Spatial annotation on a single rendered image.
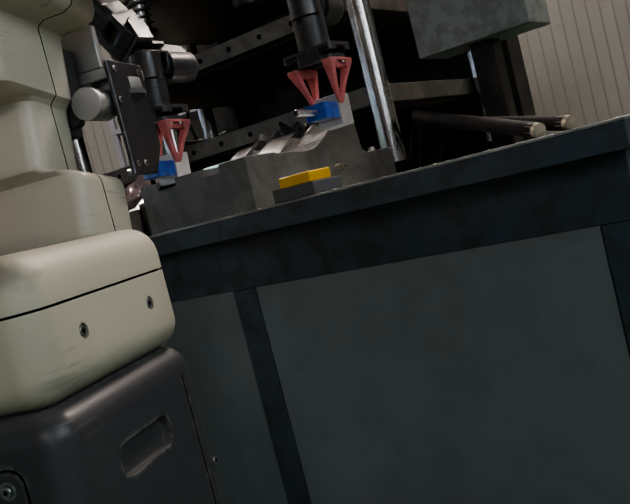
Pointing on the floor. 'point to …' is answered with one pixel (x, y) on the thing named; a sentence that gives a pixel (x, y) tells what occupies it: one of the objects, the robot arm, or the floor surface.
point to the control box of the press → (477, 42)
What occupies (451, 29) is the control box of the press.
